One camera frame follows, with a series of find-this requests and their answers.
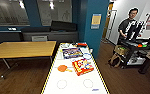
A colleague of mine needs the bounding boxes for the small green object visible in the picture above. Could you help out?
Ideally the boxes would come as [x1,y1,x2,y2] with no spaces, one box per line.
[142,42,149,48]

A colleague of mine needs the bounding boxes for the yellow paper wall sign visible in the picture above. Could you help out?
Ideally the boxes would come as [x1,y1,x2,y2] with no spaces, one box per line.
[90,13,103,30]

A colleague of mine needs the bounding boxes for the interior glass window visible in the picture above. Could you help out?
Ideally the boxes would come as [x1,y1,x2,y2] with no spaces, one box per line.
[36,0,73,27]
[0,0,31,28]

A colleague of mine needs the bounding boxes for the blue board game box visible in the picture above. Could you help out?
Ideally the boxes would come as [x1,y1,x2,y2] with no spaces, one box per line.
[61,47,84,60]

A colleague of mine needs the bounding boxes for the wooden table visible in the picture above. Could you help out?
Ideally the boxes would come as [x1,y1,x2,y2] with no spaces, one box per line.
[0,40,58,80]

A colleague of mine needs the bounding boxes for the low dark grey sofa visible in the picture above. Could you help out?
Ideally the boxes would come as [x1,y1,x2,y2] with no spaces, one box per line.
[0,30,24,46]

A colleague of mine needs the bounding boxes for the person in dark shirt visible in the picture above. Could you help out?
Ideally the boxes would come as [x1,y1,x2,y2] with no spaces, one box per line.
[117,7,146,45]

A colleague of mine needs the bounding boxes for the white blue-rimmed bowl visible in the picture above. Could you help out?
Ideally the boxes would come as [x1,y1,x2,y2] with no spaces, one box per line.
[82,52,92,60]

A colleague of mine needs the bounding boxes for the small orange object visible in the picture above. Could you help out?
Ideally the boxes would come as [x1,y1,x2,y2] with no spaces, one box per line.
[137,43,144,49]

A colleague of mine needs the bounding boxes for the brown and black bag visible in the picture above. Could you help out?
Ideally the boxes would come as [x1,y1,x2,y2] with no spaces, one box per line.
[107,52,126,69]

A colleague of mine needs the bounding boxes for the brown wooden door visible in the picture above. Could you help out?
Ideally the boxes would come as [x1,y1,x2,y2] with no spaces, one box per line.
[103,3,114,43]

